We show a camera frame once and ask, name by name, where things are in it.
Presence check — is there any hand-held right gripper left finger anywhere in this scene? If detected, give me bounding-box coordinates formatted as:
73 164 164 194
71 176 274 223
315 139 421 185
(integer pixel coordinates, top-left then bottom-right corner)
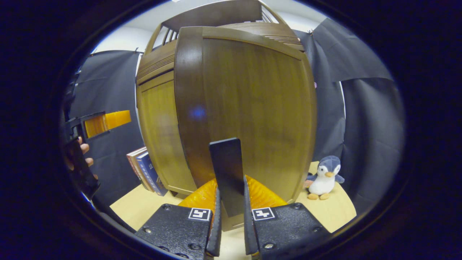
135 177 222 260

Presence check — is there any wooden double-door shoe cabinet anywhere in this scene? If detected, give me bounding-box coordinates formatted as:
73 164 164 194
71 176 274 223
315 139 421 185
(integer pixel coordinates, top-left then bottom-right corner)
135 0 307 197

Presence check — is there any wooden shoe cabinet door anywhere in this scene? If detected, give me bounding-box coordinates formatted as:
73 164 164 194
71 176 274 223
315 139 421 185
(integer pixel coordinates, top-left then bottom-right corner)
174 26 317 231
137 71 197 195

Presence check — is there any penguin plush toy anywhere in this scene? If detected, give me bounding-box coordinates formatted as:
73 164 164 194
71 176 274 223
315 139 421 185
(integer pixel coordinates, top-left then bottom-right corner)
305 155 345 200

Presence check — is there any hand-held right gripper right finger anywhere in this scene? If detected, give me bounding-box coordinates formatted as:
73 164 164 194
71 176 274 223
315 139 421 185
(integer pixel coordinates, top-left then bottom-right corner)
244 175 331 260

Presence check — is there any blue cover book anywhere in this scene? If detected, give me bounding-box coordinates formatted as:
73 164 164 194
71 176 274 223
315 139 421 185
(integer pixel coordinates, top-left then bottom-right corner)
136 151 168 196

